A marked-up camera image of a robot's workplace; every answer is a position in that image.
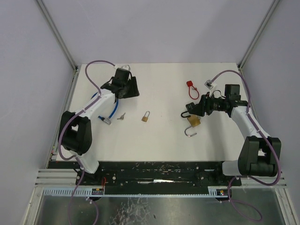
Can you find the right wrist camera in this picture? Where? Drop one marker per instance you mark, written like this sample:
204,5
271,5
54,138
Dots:
211,86

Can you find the aluminium frame post right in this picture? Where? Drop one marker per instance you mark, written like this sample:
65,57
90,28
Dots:
271,10

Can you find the blue lock keys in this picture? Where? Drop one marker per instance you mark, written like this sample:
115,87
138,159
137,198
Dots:
122,116

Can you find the blue cable lock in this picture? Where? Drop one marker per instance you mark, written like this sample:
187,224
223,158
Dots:
110,110

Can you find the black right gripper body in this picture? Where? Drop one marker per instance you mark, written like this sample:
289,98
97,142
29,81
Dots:
203,106

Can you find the grey slotted cable duct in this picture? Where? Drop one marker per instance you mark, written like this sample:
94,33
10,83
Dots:
92,192

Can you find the small brass padlock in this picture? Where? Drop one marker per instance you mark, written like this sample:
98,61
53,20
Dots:
146,116

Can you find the black padlock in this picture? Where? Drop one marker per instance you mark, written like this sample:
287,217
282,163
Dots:
189,107

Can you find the aluminium frame post left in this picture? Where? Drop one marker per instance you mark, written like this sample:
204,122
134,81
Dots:
53,28

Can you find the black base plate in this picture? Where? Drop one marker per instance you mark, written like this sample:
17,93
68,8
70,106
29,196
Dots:
157,178

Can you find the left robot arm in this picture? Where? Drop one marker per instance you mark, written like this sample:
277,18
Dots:
75,133

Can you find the large brass padlock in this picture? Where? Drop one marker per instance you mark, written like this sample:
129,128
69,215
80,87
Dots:
194,121

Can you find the red cable padlock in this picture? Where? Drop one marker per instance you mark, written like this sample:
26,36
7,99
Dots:
192,90

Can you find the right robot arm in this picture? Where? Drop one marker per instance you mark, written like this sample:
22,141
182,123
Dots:
260,152

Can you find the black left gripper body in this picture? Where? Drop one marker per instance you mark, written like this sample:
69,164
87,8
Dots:
127,88

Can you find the aluminium frame post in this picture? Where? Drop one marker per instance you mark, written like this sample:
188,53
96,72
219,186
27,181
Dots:
271,10
53,28

